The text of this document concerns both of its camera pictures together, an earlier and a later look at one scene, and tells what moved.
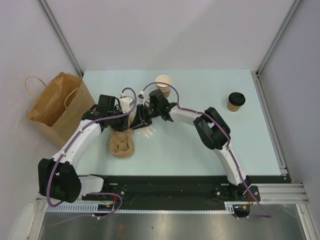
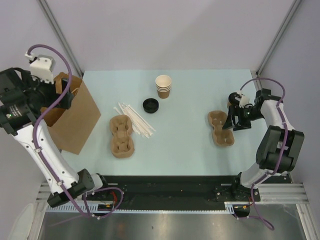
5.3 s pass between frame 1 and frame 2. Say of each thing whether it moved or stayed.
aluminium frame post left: stayed
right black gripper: moved
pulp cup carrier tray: stayed
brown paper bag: stayed
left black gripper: moved
